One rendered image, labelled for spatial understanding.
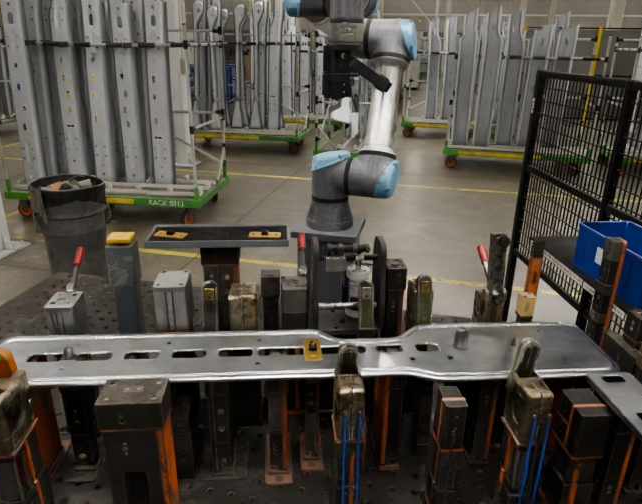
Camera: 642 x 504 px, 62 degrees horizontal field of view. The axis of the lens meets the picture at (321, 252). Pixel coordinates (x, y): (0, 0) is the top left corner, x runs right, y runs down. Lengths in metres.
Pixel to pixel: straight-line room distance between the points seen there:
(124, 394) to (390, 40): 1.20
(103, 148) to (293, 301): 4.57
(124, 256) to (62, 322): 0.23
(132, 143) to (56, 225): 1.83
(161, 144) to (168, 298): 4.24
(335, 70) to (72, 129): 4.76
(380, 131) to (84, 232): 2.76
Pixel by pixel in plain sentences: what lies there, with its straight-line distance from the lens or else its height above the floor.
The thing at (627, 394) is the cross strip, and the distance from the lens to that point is 1.27.
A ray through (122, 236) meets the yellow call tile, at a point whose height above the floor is 1.16.
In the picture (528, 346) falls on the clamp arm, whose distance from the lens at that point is 1.12.
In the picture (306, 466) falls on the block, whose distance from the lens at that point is 1.38.
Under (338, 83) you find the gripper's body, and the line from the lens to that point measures 1.27.
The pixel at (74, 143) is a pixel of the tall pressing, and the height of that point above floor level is 0.67.
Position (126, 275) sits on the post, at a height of 1.06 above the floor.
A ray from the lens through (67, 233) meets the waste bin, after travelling 4.01.
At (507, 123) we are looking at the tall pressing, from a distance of 8.22.
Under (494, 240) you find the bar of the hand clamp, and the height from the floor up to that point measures 1.20.
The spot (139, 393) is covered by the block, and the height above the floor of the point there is 1.03.
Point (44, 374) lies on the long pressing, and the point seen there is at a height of 1.00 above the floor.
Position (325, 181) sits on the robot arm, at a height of 1.25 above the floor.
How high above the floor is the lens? 1.65
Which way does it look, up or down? 21 degrees down
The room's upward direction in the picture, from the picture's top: 1 degrees clockwise
